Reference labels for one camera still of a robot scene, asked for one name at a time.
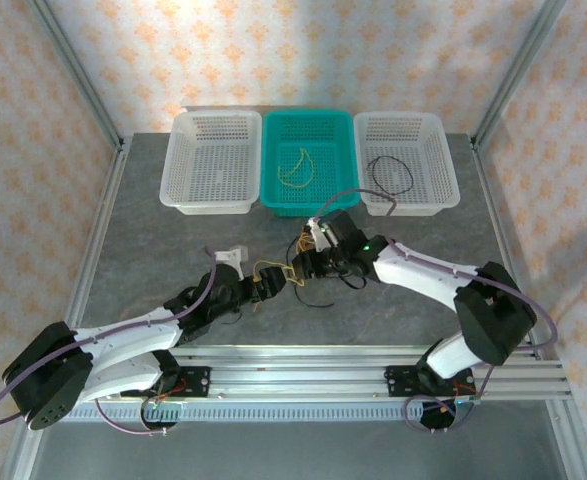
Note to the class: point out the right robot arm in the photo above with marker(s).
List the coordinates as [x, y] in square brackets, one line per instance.
[423, 275]

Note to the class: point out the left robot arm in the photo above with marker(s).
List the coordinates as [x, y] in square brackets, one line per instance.
[123, 340]

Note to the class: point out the teal plastic mesh basket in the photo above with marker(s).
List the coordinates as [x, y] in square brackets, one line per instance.
[323, 135]

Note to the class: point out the white plastic mesh basket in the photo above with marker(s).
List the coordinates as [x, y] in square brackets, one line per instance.
[208, 165]
[433, 165]

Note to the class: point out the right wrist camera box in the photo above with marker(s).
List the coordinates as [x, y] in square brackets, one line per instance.
[319, 232]

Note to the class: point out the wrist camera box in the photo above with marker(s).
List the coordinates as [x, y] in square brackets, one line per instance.
[319, 232]
[233, 257]

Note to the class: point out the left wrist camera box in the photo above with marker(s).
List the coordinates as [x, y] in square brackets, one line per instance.
[233, 257]

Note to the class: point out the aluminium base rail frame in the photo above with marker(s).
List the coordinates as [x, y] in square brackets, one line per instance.
[298, 375]

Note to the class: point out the aluminium table side rail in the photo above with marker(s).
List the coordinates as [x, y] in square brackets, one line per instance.
[488, 200]
[108, 185]

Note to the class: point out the aluminium frame post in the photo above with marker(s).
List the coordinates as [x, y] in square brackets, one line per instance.
[75, 75]
[515, 75]

